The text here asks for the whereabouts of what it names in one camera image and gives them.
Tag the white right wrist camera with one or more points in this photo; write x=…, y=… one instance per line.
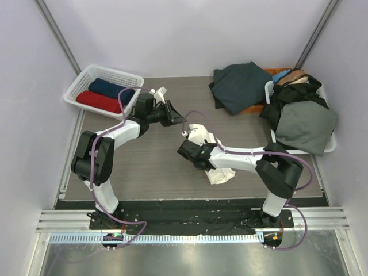
x=197, y=135

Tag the grey green t-shirt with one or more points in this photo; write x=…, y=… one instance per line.
x=306, y=126

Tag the rolled red t-shirt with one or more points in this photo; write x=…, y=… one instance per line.
x=98, y=101

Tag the black crumpled garment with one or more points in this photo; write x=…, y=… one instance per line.
x=289, y=93

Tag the white plastic laundry bin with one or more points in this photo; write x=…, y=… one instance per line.
x=331, y=145

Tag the rolled navy blue t-shirt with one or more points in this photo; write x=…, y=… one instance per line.
x=111, y=90

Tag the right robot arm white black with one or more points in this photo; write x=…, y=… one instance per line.
x=279, y=171

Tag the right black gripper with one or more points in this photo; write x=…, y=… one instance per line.
x=186, y=150

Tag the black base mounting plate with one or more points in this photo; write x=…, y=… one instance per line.
x=183, y=217

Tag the orange plastic tray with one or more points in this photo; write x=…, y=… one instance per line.
x=258, y=107

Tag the white floral print t-shirt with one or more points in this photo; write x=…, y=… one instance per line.
x=218, y=175

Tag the white plastic lattice basket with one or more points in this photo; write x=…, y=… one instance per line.
x=90, y=74

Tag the dark teal folded t-shirt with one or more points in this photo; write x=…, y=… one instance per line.
x=239, y=87

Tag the tan beige garment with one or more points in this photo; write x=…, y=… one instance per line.
x=291, y=76

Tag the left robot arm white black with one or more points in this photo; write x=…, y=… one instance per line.
x=94, y=155

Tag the slotted white cable duct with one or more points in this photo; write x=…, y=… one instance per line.
x=114, y=238

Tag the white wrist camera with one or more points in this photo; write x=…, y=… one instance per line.
x=158, y=94
x=197, y=135

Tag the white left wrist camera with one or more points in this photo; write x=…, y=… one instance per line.
x=158, y=94

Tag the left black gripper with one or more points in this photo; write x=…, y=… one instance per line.
x=172, y=117

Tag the blue cloth in bin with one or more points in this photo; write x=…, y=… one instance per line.
x=279, y=75

